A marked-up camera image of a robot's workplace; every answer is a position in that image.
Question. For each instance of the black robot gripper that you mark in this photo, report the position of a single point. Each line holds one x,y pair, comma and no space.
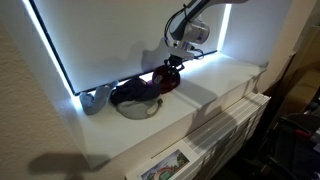
174,60

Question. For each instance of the maroon baseball cap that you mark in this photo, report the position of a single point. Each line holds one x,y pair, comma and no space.
165,83

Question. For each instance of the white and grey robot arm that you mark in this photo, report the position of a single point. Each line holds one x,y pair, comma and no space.
195,30

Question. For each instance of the navy cap with yellow logo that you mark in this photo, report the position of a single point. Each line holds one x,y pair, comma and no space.
133,91

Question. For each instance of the white window sill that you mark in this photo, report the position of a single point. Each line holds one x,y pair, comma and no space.
150,116

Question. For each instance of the light grey cap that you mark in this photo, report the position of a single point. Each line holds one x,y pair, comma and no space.
135,109

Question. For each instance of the white roller window blind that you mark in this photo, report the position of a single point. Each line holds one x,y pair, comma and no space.
110,36

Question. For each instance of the blue-grey cap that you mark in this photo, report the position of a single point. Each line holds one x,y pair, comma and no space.
95,101

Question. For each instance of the white radiator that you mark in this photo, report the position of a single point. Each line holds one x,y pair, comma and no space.
226,130

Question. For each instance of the white box with print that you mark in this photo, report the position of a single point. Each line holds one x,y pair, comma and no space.
165,165

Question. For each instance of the brown cardboard box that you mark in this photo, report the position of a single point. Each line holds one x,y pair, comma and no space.
300,93

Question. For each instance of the black chair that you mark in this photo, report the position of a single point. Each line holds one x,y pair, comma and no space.
293,146

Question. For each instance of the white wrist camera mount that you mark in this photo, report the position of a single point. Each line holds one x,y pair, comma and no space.
181,50

